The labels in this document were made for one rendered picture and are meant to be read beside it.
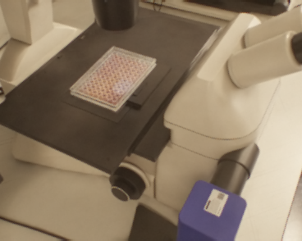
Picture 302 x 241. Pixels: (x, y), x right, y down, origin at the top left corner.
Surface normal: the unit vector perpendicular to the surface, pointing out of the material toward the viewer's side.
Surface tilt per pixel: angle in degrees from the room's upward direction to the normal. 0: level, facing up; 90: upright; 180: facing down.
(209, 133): 86
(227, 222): 0
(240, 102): 50
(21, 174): 0
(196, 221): 0
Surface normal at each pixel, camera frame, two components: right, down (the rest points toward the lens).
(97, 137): -0.04, -0.69
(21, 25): -0.49, 0.64
